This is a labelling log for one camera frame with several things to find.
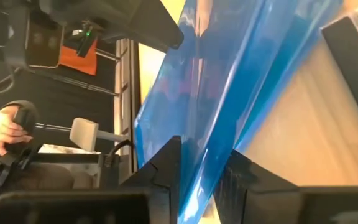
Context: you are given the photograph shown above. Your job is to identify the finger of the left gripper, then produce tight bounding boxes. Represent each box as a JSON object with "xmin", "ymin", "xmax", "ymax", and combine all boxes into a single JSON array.
[{"xmin": 99, "ymin": 0, "xmax": 185, "ymax": 53}]

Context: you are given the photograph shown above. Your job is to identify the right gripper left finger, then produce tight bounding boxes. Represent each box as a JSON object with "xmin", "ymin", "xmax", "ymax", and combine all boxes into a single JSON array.
[{"xmin": 0, "ymin": 135, "xmax": 183, "ymax": 224}]

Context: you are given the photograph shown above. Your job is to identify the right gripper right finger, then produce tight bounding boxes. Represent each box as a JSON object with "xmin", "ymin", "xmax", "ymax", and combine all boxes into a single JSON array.
[{"xmin": 213, "ymin": 149, "xmax": 358, "ymax": 224}]

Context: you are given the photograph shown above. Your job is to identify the black jewel case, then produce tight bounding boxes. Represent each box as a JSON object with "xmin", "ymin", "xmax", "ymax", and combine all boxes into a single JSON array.
[{"xmin": 320, "ymin": 2, "xmax": 358, "ymax": 144}]

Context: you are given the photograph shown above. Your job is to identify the black device with tan panel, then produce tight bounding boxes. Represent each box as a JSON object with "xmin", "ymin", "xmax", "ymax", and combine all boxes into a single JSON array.
[{"xmin": 25, "ymin": 14, "xmax": 65, "ymax": 69}]

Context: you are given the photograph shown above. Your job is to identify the black clamp with green light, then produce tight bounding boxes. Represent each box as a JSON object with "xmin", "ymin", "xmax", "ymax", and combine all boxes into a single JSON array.
[{"xmin": 71, "ymin": 20, "xmax": 98, "ymax": 58}]

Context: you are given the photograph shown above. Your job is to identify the orange cloth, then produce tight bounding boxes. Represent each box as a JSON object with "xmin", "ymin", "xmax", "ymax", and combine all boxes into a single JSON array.
[{"xmin": 59, "ymin": 37, "xmax": 98, "ymax": 77}]

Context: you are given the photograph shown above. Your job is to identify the white block on rod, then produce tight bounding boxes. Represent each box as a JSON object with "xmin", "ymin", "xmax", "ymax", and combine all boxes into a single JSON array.
[{"xmin": 69, "ymin": 117, "xmax": 129, "ymax": 153}]

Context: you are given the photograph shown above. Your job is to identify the person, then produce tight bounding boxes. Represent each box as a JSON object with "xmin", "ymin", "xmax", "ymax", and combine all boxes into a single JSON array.
[{"xmin": 0, "ymin": 99, "xmax": 76, "ymax": 215}]

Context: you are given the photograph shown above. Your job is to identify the person's hand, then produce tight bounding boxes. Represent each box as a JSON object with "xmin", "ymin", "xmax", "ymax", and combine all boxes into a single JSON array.
[{"xmin": 0, "ymin": 105, "xmax": 34, "ymax": 156}]

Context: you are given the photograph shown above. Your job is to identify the black cable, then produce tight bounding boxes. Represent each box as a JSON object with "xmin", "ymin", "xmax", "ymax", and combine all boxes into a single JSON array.
[{"xmin": 106, "ymin": 139, "xmax": 133, "ymax": 166}]

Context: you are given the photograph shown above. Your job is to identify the black control handle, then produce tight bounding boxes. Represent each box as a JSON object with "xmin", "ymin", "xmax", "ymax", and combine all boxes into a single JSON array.
[{"xmin": 12, "ymin": 105, "xmax": 40, "ymax": 153}]

